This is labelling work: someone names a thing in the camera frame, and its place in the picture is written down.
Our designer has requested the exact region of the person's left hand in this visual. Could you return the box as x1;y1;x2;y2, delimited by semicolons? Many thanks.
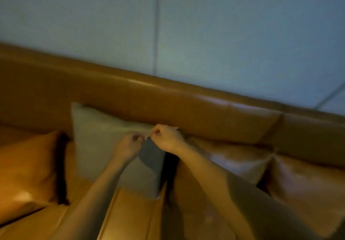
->
112;132;145;164

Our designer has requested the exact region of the person's left forearm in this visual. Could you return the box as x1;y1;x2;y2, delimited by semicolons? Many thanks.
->
50;155;129;240

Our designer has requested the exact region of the orange leather cushion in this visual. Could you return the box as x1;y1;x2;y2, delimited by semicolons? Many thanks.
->
0;131;68;225

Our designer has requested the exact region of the grey square cushion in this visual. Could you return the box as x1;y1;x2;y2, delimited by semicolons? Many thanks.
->
71;102;179;200

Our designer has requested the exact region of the person's right forearm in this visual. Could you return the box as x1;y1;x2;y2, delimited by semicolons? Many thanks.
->
175;143;321;240

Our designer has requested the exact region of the brown leather sofa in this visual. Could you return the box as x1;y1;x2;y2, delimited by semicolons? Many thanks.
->
0;43;345;240

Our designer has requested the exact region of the brown shiny cushion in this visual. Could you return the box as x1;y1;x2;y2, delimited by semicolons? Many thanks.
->
265;155;345;239
172;136;275;240

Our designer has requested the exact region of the person's right hand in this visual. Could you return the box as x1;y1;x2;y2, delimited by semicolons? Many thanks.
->
150;124;187;155

